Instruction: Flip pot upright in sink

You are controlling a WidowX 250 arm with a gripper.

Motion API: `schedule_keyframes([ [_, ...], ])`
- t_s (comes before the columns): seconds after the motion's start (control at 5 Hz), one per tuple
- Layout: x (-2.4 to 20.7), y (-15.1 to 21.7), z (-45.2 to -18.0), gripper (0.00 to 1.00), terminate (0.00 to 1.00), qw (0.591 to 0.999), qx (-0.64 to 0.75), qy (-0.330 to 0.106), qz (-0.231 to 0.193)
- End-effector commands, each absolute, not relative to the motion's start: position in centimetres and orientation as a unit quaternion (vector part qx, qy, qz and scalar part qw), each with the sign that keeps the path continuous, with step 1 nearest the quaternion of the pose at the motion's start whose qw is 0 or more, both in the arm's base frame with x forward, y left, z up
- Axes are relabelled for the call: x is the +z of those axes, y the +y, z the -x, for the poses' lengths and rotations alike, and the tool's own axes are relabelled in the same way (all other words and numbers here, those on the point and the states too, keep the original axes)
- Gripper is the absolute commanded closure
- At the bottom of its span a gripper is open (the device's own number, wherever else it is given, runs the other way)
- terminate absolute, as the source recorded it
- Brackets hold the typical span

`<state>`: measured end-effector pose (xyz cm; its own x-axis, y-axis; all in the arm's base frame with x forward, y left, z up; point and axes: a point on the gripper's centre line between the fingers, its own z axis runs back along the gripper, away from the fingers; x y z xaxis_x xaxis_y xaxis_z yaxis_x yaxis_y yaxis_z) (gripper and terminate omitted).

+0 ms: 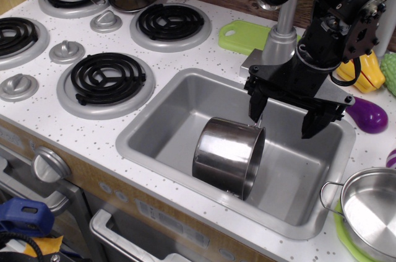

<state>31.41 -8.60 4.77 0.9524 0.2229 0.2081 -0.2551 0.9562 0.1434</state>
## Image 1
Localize silver stove knob bottom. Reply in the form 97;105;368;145
1;74;39;102

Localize silver oven door handle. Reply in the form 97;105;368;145
1;149;71;216

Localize green cutting board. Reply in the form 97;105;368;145
218;19;301;56

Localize silver oven knob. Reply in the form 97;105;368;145
31;146;72;183

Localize black burner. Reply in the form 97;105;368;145
1;17;50;71
56;53;155;120
129;3;212;53

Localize silver stove knob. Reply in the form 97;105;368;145
1;74;39;102
49;40;85;64
90;10;123;33

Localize green plate under pan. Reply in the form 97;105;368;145
334;203;375;262

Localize silver stove knob middle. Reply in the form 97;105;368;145
49;40;85;64

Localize silver dishwasher door handle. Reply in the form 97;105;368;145
89;209;200;261

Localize yellow toy bell pepper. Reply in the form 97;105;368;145
336;52;385;93

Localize blue clamp tool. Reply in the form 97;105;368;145
1;198;55;237

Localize left black burner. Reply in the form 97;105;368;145
1;17;50;71

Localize grey sink basin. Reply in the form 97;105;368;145
116;69;356;240

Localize steel pan with handle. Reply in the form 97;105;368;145
319;167;395;261

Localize purple striped toy vegetable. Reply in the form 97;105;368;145
385;149;396;169

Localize green toy corn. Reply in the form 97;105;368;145
380;53;396;96

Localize purple toy eggplant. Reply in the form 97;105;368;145
346;97;389;134

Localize silver stove knob top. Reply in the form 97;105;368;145
90;10;123;33

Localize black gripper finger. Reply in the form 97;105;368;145
301;107;334;139
248;87;269;123

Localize back right black burner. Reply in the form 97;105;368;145
129;3;212;53

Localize silver toy faucet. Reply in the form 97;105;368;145
239;0;312;80

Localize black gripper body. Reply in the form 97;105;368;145
243;54;355;120

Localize front right black burner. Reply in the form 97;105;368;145
56;53;155;120

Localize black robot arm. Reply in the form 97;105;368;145
244;0;386;139

